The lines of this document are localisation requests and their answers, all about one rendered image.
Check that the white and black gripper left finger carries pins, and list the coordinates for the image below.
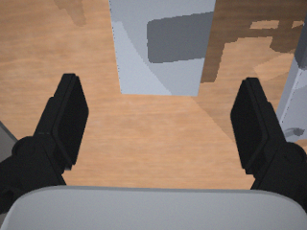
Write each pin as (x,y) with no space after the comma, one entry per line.
(39,161)

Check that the light grey rectangular block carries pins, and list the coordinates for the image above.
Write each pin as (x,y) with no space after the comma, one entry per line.
(160,45)

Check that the grey fixture plate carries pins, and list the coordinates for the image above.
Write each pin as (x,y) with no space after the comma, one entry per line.
(292,108)

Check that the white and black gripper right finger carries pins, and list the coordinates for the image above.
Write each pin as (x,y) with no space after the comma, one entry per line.
(262,147)

